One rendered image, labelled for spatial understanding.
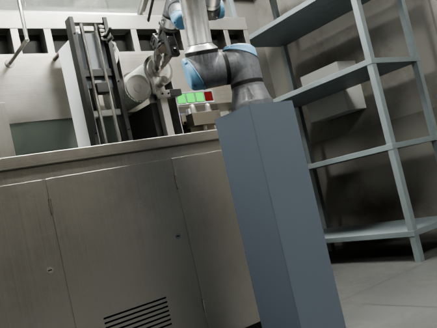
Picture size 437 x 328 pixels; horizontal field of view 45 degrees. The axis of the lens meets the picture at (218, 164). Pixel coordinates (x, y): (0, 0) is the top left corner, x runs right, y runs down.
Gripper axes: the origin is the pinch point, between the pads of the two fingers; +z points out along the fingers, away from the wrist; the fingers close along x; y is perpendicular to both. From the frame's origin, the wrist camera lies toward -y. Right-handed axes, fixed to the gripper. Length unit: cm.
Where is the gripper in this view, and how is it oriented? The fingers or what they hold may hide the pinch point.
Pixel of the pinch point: (159, 69)
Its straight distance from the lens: 240.1
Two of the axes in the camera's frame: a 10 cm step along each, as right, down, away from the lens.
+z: -3.0, 7.6, 5.8
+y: -5.3, -6.4, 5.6
